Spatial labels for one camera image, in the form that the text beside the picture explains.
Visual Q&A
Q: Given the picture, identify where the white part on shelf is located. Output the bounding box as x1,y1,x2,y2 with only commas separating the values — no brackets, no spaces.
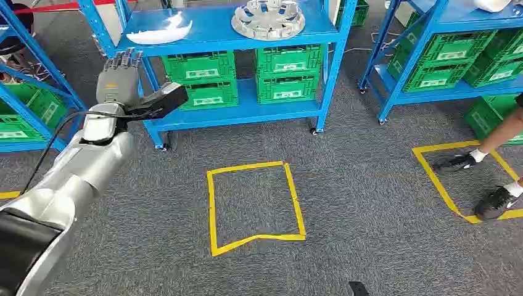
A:
474,0,513,13

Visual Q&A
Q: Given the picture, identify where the silver wheel hubcap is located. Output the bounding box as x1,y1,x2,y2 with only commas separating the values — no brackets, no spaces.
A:
231,0,307,42

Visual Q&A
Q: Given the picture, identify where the white floor cable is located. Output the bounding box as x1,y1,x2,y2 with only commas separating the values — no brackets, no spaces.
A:
343,30,405,55

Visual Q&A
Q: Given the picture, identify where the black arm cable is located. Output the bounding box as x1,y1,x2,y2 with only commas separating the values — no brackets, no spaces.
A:
20,110,136,195

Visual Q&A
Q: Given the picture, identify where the white standing board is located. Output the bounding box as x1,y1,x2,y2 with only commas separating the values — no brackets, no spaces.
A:
91,3,121,56

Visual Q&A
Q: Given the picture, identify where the red barrier strip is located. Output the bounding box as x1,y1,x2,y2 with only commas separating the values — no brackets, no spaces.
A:
12,0,138,15

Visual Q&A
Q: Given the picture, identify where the white curved plastic panel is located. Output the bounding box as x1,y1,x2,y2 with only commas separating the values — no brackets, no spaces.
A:
125,11,194,46

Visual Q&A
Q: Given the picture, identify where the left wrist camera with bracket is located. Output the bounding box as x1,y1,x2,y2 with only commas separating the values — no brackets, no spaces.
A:
124,81,189,121

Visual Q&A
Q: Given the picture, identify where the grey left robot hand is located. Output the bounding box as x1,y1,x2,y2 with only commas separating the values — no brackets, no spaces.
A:
96,48,144,107

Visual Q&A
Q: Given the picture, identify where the blue metal shelf rack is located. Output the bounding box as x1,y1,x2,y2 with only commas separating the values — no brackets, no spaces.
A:
0,0,89,154
358,0,523,125
77,0,360,151

